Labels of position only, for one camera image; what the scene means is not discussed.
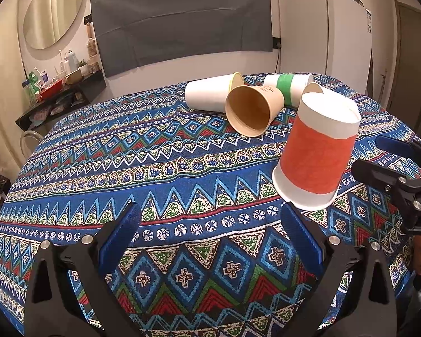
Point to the dark grey cloth cover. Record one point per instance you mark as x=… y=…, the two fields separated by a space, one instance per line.
x=179 y=17

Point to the green plastic bottle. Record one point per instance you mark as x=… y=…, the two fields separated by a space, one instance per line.
x=31 y=89

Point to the white yellow-rimmed paper cup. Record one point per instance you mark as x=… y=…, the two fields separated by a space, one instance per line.
x=207 y=93

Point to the red plastic basket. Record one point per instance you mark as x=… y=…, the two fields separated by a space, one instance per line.
x=51 y=91

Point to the red banded paper cup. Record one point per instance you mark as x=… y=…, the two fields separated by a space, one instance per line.
x=315 y=161

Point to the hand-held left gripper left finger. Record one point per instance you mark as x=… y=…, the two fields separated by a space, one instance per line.
x=126 y=225

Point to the brown kraft paper cup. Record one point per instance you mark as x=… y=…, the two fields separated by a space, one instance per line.
x=249 y=110

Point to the metal chair frame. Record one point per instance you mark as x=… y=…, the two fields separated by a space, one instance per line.
x=25 y=140

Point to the green banded paper cup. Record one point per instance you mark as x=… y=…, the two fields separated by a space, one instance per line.
x=286 y=86

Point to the oval wall mirror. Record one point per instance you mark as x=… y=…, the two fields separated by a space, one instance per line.
x=52 y=10

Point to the grey door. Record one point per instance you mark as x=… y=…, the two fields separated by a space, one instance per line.
x=407 y=59

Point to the small potted plant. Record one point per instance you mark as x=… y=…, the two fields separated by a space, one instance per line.
x=83 y=66

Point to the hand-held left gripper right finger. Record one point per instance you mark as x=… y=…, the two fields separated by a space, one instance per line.
x=299 y=232

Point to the blue patterned tablecloth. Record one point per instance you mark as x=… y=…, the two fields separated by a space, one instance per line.
x=161 y=154

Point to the wooden hairbrush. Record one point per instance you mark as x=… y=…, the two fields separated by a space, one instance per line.
x=91 y=45

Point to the black wall shelf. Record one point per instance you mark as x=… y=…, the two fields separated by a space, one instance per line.
x=91 y=80

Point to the white bottle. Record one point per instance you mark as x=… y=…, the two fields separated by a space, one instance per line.
x=71 y=63

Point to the black wall socket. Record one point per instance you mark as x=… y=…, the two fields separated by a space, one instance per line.
x=277 y=43

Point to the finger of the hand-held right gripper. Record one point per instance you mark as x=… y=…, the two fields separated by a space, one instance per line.
x=391 y=144
x=372 y=173

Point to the white refrigerator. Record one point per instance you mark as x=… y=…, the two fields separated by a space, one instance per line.
x=336 y=35

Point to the beige tub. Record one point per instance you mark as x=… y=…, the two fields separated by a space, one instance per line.
x=73 y=76

